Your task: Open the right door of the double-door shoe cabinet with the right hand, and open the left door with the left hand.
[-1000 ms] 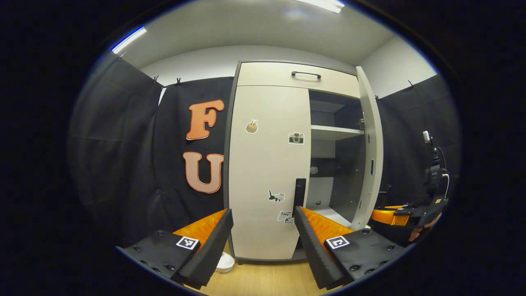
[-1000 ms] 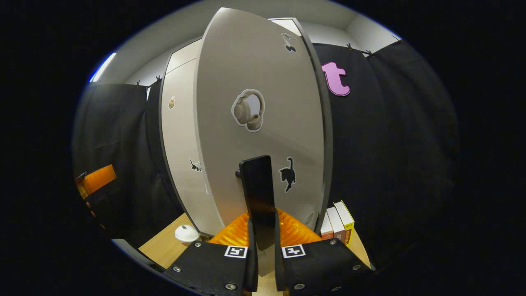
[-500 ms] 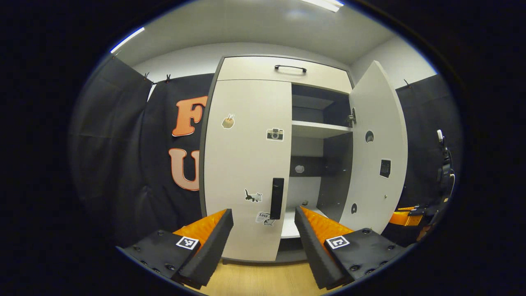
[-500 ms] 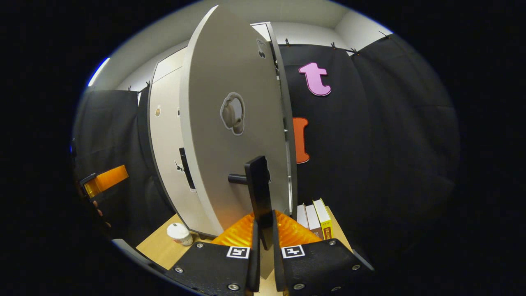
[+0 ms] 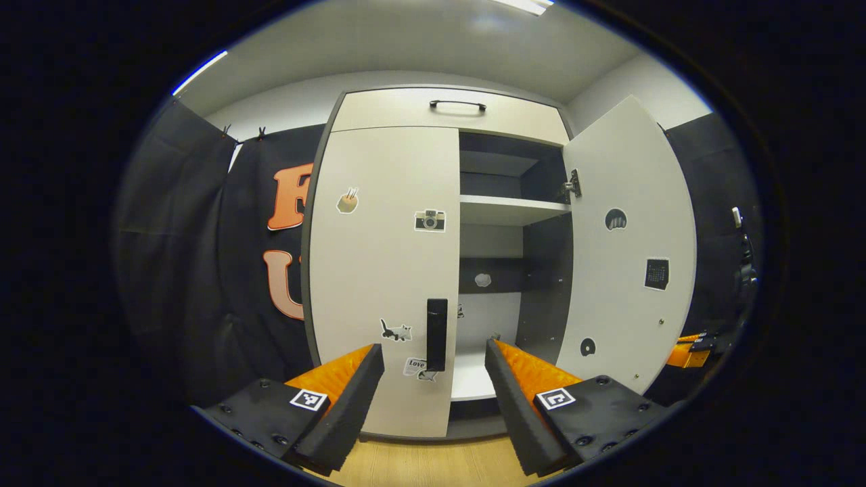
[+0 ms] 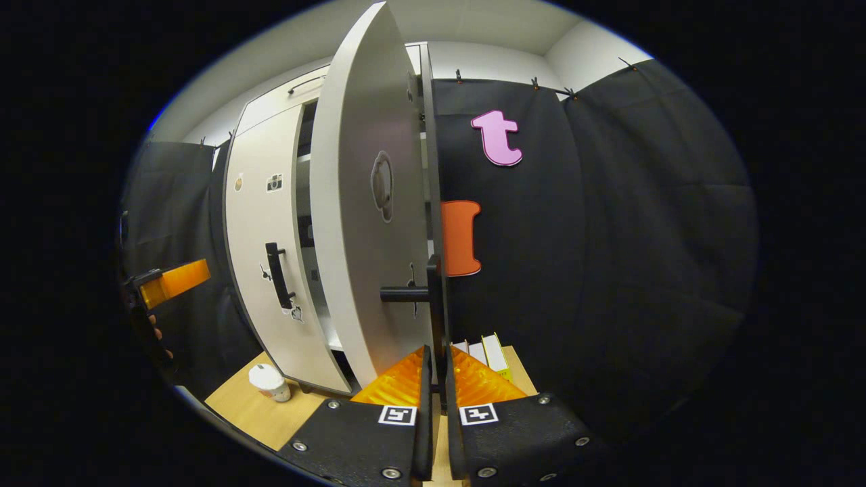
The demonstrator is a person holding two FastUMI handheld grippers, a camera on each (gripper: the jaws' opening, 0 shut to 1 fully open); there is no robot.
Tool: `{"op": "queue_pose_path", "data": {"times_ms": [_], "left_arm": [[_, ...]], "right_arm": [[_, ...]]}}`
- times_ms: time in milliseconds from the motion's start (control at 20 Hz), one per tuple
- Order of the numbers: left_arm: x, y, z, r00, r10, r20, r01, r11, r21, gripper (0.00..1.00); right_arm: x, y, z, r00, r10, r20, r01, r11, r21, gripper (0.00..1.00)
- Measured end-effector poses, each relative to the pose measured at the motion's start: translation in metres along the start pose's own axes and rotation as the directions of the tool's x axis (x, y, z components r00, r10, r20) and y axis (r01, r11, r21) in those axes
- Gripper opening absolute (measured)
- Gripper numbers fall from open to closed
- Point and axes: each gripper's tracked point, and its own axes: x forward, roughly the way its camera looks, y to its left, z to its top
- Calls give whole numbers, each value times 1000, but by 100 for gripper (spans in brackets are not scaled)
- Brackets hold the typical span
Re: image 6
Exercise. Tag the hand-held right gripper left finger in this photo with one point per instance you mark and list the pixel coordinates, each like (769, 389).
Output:
(425, 433)

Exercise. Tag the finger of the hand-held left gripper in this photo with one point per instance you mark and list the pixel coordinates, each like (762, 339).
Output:
(179, 279)

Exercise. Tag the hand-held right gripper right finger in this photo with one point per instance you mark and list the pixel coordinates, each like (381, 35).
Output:
(457, 446)

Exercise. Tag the cabinet door with camera sticker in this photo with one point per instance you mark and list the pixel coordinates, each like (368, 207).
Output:
(260, 216)

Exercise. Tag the beige double-door shoe cabinet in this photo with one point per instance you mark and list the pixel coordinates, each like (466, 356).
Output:
(306, 196)

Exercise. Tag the cabinet door with headphone sticker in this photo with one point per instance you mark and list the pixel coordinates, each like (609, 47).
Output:
(358, 237)

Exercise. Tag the beige cabinet drawer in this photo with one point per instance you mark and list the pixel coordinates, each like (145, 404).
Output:
(270, 111)

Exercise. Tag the black backdrop cloth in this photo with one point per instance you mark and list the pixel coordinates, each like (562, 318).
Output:
(196, 203)
(643, 237)

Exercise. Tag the tan product box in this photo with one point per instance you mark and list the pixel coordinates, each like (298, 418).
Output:
(460, 346)

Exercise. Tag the brown product box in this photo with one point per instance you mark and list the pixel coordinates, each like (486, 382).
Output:
(477, 353)

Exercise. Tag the yellow product box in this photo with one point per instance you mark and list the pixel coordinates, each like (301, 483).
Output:
(497, 357)

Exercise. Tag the white paper cup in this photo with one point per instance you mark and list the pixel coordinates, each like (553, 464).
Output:
(269, 384)

